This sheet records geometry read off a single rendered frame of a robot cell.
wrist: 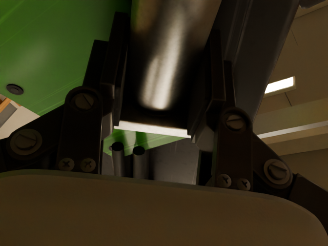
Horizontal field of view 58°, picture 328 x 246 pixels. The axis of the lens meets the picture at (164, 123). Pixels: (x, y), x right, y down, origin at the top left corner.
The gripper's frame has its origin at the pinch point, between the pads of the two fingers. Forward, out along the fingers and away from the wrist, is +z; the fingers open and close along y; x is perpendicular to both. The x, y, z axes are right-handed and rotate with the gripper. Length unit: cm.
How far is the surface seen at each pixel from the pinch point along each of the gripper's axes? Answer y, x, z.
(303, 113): 159, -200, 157
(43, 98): -6.7, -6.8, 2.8
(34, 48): -6.4, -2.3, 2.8
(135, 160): -0.3, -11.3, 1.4
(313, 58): 315, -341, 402
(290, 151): 228, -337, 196
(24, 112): -219, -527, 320
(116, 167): -1.7, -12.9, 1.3
